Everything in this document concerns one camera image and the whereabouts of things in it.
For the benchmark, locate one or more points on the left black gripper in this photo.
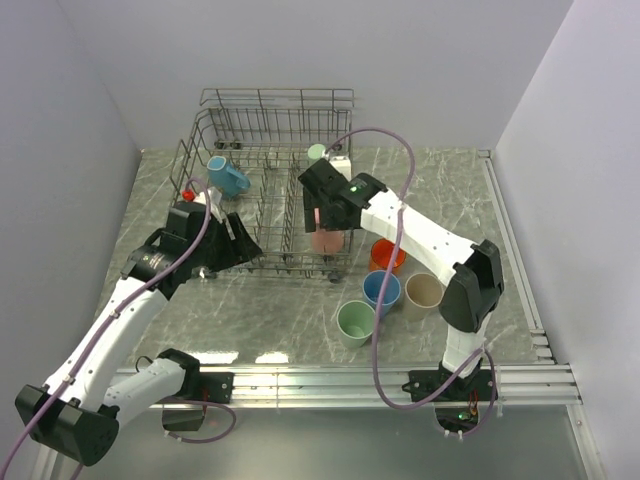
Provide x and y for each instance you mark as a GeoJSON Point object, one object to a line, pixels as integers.
{"type": "Point", "coordinates": [239, 250]}

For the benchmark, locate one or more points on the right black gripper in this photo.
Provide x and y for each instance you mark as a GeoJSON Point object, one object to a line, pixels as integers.
{"type": "Point", "coordinates": [325, 222]}

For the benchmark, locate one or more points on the green plastic cup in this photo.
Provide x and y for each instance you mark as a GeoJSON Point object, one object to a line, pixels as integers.
{"type": "Point", "coordinates": [316, 152]}
{"type": "Point", "coordinates": [355, 322]}

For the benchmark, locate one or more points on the pink plastic cup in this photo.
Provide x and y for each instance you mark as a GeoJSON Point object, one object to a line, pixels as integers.
{"type": "Point", "coordinates": [324, 241]}

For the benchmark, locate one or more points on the light blue floral mug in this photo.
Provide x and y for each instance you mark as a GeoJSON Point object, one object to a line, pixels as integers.
{"type": "Point", "coordinates": [226, 178]}

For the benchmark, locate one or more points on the blue plastic cup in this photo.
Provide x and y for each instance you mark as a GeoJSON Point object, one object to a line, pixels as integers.
{"type": "Point", "coordinates": [372, 289]}

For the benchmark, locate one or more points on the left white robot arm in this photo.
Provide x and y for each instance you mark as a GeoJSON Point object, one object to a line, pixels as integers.
{"type": "Point", "coordinates": [79, 410]}

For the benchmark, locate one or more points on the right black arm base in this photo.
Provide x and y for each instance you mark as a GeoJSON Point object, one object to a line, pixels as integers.
{"type": "Point", "coordinates": [457, 409]}

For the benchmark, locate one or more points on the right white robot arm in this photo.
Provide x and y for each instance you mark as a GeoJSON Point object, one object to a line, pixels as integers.
{"type": "Point", "coordinates": [471, 273]}

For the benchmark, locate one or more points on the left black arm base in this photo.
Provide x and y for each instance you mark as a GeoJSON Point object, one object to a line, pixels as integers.
{"type": "Point", "coordinates": [187, 411]}

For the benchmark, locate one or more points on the beige plastic cup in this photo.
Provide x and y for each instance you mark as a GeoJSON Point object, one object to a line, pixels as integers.
{"type": "Point", "coordinates": [423, 293]}

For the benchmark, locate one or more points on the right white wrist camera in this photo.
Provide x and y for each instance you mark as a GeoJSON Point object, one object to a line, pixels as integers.
{"type": "Point", "coordinates": [343, 165]}

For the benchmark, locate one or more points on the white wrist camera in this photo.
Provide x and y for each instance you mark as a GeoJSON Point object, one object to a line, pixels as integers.
{"type": "Point", "coordinates": [215, 197]}
{"type": "Point", "coordinates": [343, 165]}

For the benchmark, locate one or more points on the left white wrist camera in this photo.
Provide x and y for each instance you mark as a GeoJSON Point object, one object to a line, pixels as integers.
{"type": "Point", "coordinates": [215, 197]}

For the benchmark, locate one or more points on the grey wire dish rack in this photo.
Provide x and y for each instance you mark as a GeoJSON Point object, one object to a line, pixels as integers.
{"type": "Point", "coordinates": [265, 134]}

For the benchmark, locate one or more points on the orange mug black handle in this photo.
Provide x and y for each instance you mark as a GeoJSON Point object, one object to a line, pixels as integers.
{"type": "Point", "coordinates": [380, 256]}

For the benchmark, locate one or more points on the aluminium mounting rail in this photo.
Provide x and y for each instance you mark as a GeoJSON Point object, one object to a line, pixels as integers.
{"type": "Point", "coordinates": [346, 386]}

